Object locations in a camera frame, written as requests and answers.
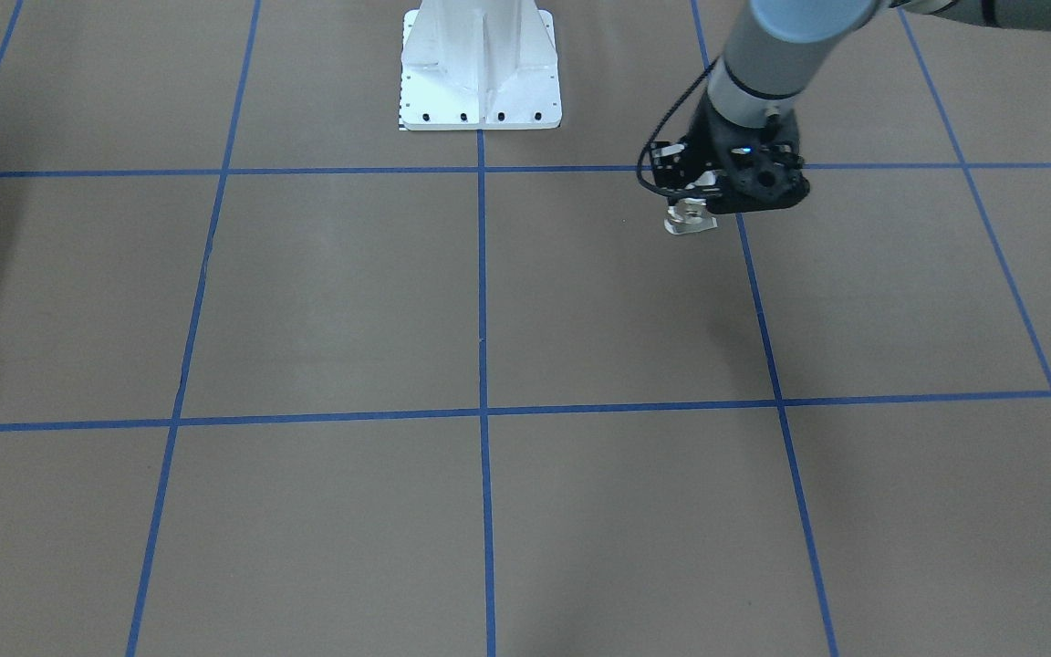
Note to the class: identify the white PPR pipe fitting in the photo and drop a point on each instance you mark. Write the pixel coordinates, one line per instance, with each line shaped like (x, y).
(688, 216)

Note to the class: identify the white camera stand column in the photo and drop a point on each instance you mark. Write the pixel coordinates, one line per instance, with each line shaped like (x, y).
(479, 65)

